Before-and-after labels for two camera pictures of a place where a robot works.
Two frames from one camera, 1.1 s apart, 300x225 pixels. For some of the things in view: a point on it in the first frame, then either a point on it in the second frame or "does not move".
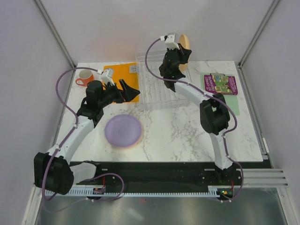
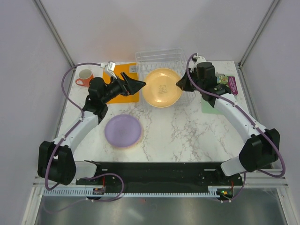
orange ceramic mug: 85,76 does not move
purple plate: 123,130 does not move
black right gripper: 183,53 to 183,83
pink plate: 139,138 does not move
